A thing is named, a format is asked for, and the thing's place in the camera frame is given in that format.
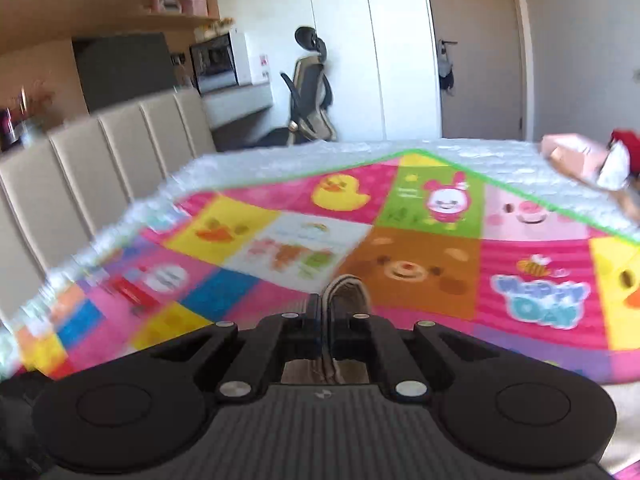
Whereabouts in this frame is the beige striped shirt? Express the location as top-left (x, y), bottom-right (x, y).
top-left (281, 274), bottom-right (371, 385)

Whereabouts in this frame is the colourful cartoon play mat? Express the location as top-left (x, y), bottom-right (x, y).
top-left (0, 148), bottom-right (640, 386)

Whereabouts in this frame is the white quilted mattress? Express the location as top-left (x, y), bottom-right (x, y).
top-left (0, 138), bottom-right (640, 376)

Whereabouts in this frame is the grey desk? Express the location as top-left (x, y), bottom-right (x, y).
top-left (202, 84), bottom-right (273, 130)

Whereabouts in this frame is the black office chair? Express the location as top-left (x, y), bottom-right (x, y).
top-left (255, 26), bottom-right (337, 148)

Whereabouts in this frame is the pink paper bag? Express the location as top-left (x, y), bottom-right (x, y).
top-left (540, 133), bottom-right (612, 190)

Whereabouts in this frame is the white microwave oven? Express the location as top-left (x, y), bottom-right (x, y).
top-left (189, 29), bottom-right (252, 94)

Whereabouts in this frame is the red and white garment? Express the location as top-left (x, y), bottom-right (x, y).
top-left (597, 129), bottom-right (640, 191)

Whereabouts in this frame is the white wardrobe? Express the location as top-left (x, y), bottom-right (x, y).
top-left (214, 0), bottom-right (444, 143)

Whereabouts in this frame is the beige room door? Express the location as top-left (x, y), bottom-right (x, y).
top-left (430, 0), bottom-right (526, 141)

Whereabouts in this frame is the wooden wall shelf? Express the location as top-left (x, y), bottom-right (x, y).
top-left (1, 0), bottom-right (216, 53)

